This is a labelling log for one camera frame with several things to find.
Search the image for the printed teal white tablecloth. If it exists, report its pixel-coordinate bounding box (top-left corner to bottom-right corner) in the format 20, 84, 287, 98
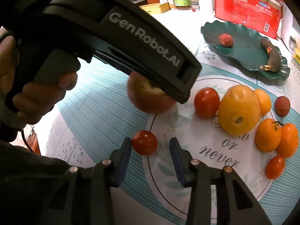
44, 7, 300, 225

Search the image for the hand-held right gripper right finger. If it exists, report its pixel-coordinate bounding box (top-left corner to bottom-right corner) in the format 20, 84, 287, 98
169, 137, 272, 225

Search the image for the person's left hand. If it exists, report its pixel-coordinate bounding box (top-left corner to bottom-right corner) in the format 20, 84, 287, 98
0, 37, 78, 125

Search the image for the large red tomato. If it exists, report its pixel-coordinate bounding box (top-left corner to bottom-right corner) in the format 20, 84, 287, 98
194, 87, 221, 118

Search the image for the yellow tissue box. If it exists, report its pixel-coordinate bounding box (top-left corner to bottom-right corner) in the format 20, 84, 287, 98
291, 47, 300, 72

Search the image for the oval orange-red tomato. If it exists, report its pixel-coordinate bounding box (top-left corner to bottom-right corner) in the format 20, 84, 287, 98
265, 155, 286, 180

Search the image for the red apple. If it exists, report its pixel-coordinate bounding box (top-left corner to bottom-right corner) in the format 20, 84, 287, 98
127, 71, 177, 114

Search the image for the red lychee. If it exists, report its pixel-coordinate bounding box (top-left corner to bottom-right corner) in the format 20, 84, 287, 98
219, 33, 234, 48
275, 96, 291, 118

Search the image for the blackened banana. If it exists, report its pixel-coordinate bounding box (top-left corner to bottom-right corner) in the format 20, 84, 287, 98
260, 38, 282, 73

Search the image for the large yellow orange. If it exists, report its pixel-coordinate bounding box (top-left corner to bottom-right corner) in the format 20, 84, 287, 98
218, 85, 262, 136

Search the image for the yellow flat box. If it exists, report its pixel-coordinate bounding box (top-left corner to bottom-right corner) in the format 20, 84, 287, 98
140, 2, 170, 14

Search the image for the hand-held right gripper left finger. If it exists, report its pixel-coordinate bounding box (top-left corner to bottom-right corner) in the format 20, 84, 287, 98
44, 137, 132, 225

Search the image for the white storage box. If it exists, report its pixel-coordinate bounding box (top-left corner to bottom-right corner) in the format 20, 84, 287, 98
280, 3, 300, 54

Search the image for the small round red tomato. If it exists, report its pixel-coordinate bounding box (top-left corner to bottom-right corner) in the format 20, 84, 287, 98
131, 130, 158, 155

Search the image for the dark green wavy plate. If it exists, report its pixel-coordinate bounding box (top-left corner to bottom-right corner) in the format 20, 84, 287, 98
201, 21, 290, 81

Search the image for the small orange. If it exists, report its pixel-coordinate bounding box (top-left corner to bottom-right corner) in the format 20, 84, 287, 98
255, 118, 282, 152
254, 88, 272, 116
276, 122, 299, 158

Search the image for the black cable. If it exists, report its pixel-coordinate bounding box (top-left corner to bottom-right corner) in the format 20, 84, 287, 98
21, 125, 41, 155

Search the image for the red jar package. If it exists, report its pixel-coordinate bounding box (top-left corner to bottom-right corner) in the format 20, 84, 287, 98
213, 0, 284, 40

